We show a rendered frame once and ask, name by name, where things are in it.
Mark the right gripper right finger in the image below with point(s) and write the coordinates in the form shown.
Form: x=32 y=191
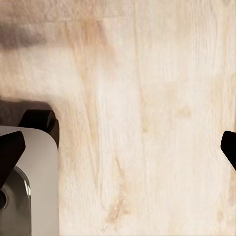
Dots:
x=228 y=146

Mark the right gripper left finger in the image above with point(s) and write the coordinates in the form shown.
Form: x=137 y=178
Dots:
x=12 y=147

